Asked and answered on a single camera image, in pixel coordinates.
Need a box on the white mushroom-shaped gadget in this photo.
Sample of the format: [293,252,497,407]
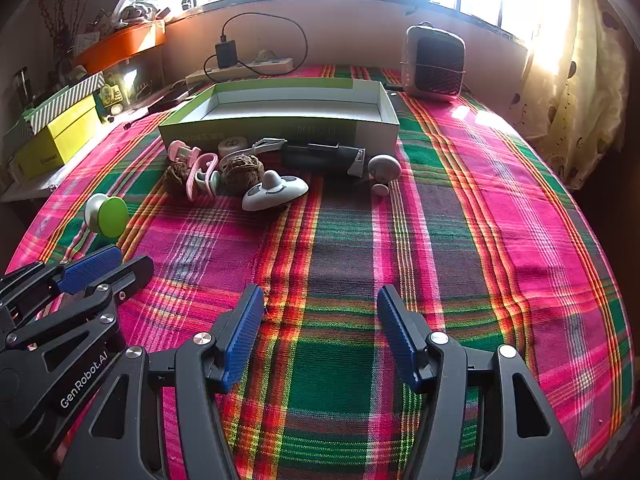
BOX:
[367,154,402,197]

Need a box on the green and white spool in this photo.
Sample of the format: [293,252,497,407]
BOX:
[84,194,130,240]

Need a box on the white round jar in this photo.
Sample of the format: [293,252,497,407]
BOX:
[217,136,248,157]

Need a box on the pink and mint clip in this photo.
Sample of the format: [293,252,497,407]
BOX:
[186,152,221,203]
[167,140,202,163]

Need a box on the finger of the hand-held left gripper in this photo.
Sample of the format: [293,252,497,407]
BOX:
[0,244,124,323]
[0,255,156,361]

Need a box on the black charger adapter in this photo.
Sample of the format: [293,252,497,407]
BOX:
[215,35,239,69]

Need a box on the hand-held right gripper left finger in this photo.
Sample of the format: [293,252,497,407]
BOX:
[57,284,266,480]

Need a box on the black smartphone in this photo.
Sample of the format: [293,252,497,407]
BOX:
[147,87,201,113]

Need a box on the beige power strip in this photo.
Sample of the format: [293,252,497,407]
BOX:
[186,56,293,83]

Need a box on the black rectangular device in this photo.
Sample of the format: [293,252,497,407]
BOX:
[280,142,368,178]

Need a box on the dried twig bunch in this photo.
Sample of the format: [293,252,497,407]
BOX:
[35,0,76,61]

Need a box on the cream patterned curtain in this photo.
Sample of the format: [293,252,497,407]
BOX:
[520,0,631,191]

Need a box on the black charging cable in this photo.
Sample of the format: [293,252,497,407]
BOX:
[204,12,309,83]

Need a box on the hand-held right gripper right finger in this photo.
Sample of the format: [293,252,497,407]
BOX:
[376,284,583,480]

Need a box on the brown walnut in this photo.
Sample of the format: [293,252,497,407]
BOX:
[165,160,191,193]
[220,154,265,196]

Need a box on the orange shelf with clutter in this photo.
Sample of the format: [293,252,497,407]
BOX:
[71,20,167,75]

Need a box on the grey white spinning top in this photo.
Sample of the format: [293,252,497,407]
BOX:
[242,170,309,212]

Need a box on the shallow white cardboard box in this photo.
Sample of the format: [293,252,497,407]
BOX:
[158,78,401,153]

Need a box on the white plastic bag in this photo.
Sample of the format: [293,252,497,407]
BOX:
[112,0,166,23]

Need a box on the green white striped box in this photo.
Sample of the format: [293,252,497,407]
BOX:
[22,72,106,133]

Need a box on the yellow box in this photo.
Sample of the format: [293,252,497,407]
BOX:
[10,95,106,181]

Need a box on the pink green plaid blanket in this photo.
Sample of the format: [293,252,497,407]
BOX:
[0,62,633,480]

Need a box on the small beige space heater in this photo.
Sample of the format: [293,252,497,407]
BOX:
[401,22,467,102]

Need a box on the white usb cable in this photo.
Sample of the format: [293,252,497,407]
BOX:
[235,137,288,161]

